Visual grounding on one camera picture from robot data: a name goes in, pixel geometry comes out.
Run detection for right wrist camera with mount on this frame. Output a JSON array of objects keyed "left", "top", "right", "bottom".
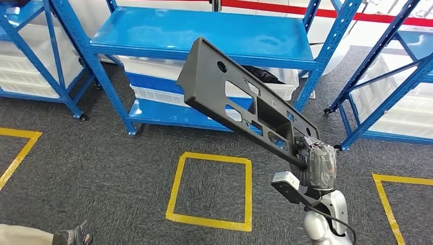
[{"left": 270, "top": 170, "right": 321, "bottom": 208}]

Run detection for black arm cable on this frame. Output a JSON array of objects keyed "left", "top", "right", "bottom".
[{"left": 303, "top": 205, "right": 357, "bottom": 245}]

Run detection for yellow floor tape square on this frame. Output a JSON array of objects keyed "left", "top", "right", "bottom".
[
  {"left": 371, "top": 172, "right": 433, "bottom": 245},
  {"left": 165, "top": 152, "right": 253, "bottom": 233}
]

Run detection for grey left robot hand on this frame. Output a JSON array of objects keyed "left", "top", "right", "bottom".
[{"left": 52, "top": 220, "right": 92, "bottom": 245}]

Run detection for blue metal shelf rack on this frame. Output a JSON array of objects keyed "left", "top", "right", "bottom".
[
  {"left": 49, "top": 0, "right": 363, "bottom": 137},
  {"left": 324, "top": 0, "right": 433, "bottom": 152},
  {"left": 0, "top": 0, "right": 99, "bottom": 121}
]

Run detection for red barrier belt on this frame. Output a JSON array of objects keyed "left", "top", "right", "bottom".
[{"left": 221, "top": 0, "right": 433, "bottom": 29}]

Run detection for black plastic trim part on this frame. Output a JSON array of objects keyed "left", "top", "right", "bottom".
[{"left": 242, "top": 65, "right": 285, "bottom": 85}]

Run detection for black plastic frame part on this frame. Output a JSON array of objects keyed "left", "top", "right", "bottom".
[{"left": 176, "top": 36, "right": 321, "bottom": 170}]

